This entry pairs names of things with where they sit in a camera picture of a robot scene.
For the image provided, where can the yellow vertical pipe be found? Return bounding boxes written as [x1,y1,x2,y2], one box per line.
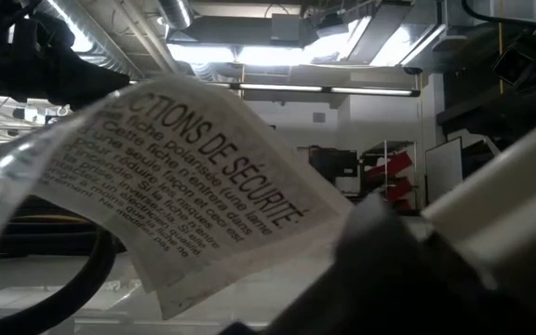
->
[497,20,506,97]

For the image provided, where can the ceiling light bar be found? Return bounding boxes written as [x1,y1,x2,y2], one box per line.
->
[237,82,422,99]

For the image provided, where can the black cord with plug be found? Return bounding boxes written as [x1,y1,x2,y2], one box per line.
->
[0,109,536,335]

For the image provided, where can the yellow plastic bin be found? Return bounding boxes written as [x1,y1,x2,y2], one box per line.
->
[0,213,111,256]

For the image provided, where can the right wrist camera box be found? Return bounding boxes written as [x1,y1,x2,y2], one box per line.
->
[491,45,535,86]

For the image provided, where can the black cabinet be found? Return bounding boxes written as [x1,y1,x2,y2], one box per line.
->
[307,144,360,195]

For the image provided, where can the shelf with red bins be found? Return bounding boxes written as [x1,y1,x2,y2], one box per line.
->
[359,139,421,214]

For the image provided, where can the whiteboard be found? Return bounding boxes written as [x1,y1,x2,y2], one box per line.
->
[424,136,464,205]

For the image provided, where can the black overhead cable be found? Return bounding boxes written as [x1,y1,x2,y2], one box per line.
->
[461,0,536,28]

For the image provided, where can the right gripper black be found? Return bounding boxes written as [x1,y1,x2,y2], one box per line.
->
[437,78,536,145]

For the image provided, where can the silver air duct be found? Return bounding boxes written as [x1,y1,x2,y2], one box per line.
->
[39,0,195,81]

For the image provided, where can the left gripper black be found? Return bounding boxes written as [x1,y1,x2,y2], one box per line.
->
[0,0,131,109]

